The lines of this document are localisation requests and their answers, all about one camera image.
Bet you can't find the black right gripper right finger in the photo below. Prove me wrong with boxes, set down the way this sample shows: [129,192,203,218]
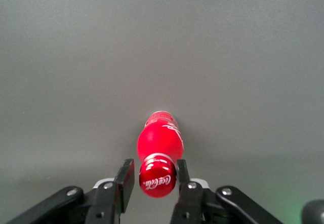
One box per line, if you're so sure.
[169,159,285,224]

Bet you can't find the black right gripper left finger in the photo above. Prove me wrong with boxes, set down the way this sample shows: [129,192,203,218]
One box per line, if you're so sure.
[5,158,136,224]

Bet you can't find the red coke bottle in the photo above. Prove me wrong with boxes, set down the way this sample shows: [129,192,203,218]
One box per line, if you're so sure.
[136,110,185,199]

